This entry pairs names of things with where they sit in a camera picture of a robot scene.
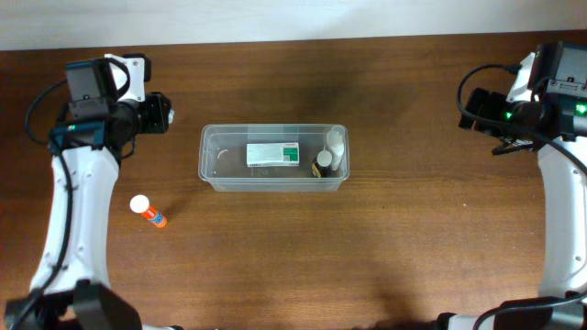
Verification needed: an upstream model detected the dark bottle white cap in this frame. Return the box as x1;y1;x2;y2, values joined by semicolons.
312;149;333;178

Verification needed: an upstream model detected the clear plastic container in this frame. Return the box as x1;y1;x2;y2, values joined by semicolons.
198;124;350;193

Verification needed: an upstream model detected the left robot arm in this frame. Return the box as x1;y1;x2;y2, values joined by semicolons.
4;53;173;330

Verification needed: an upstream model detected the white green medicine box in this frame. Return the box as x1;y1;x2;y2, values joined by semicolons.
246;142;300;168

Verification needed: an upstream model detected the white spray bottle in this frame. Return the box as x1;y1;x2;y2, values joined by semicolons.
326;126;345;171

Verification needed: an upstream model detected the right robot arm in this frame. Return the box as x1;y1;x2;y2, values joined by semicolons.
433;41;586;329

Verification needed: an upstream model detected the orange tube white cap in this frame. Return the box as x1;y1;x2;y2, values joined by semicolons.
129;194;168;228

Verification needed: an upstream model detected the right black cable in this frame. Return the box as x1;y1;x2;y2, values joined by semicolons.
456;62;587;330

